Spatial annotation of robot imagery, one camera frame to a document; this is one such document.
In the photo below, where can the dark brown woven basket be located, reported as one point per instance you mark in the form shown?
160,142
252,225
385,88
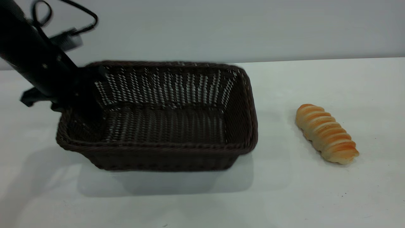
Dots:
164,126

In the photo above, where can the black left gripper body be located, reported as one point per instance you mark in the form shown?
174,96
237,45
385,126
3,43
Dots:
57,79

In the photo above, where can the ridged golden bread roll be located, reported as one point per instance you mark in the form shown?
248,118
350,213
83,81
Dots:
326,133

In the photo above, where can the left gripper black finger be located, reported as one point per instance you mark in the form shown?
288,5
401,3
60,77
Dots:
88,116

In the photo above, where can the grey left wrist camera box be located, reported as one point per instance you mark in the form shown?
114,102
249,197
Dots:
68,39

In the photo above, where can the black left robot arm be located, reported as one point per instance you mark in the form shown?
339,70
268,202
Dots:
15,34

